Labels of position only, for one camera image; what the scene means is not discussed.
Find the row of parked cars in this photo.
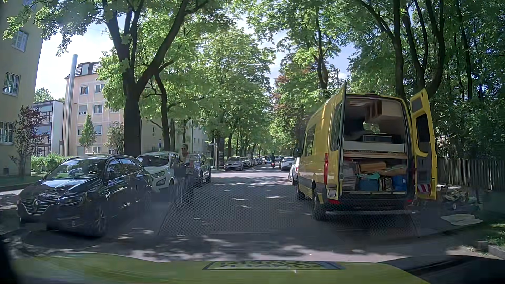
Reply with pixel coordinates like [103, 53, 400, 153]
[224, 155, 274, 171]

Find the dark parked car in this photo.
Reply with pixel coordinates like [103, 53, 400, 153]
[190, 153, 212, 187]

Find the grey asphalt road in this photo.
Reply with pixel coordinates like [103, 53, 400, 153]
[0, 164, 490, 263]

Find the pale building behind trees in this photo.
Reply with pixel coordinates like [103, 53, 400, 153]
[141, 118, 211, 155]

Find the yellow van with open doors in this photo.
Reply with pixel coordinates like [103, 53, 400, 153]
[295, 81, 438, 221]

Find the row of trees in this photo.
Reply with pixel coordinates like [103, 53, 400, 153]
[245, 0, 505, 160]
[4, 0, 277, 160]

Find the car's own bonnet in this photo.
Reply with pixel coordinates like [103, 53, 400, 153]
[8, 252, 505, 284]

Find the beige building with chimney pipe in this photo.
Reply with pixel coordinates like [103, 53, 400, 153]
[63, 54, 127, 157]

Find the small green tree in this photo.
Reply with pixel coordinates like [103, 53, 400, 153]
[78, 114, 97, 154]

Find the black car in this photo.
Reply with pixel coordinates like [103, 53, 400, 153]
[17, 154, 154, 237]

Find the grey glazed building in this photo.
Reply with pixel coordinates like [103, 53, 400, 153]
[32, 100, 65, 157]

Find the green hedge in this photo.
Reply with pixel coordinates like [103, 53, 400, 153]
[31, 153, 73, 173]

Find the pile of rubble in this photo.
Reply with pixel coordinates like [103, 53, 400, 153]
[437, 183, 483, 215]

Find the wooden picket fence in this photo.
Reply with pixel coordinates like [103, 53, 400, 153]
[437, 157, 505, 192]

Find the red-leaved small tree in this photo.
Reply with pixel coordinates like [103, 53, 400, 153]
[11, 105, 47, 177]

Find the beige apartment building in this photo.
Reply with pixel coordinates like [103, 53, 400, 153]
[0, 0, 44, 177]

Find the grass verge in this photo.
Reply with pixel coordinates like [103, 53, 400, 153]
[475, 221, 505, 249]

